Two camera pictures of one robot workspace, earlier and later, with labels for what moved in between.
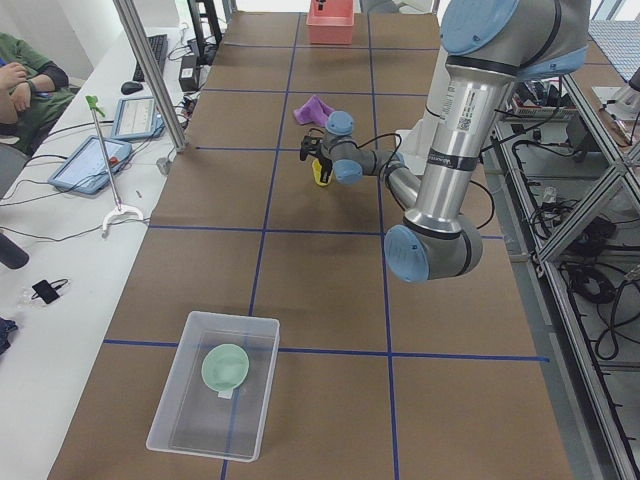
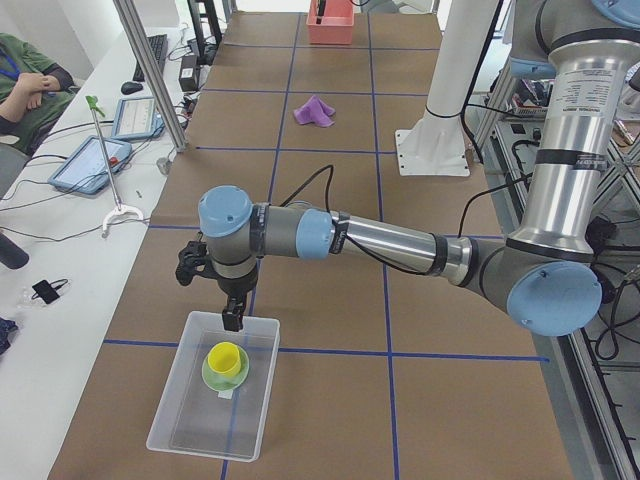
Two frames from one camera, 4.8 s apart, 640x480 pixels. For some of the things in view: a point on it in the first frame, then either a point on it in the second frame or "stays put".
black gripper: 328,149 to 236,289
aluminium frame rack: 566,183 stays put
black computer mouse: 130,87 stays put
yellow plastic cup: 316,171 to 225,358
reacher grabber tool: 119,209 stays put
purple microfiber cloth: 313,111 stays put
